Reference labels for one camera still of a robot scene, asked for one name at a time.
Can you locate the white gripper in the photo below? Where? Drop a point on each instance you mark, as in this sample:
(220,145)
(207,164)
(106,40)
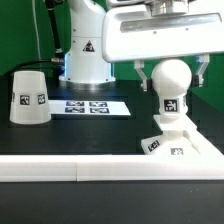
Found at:
(134,33)

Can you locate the white lamp bulb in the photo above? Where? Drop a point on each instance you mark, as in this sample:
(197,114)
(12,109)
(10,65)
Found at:
(171,79)

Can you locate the white lamp base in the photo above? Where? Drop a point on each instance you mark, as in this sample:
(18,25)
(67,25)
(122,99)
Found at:
(173,140)

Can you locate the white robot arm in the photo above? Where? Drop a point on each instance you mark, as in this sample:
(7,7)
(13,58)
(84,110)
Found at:
(85,66)

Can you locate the white lamp shade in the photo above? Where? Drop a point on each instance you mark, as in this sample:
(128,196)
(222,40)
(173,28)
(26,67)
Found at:
(29,104)

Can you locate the white L-shaped fence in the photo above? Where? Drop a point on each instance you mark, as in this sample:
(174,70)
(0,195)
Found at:
(208,165)

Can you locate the white marker sheet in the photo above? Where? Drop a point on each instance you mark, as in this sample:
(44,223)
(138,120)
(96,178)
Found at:
(105,108)

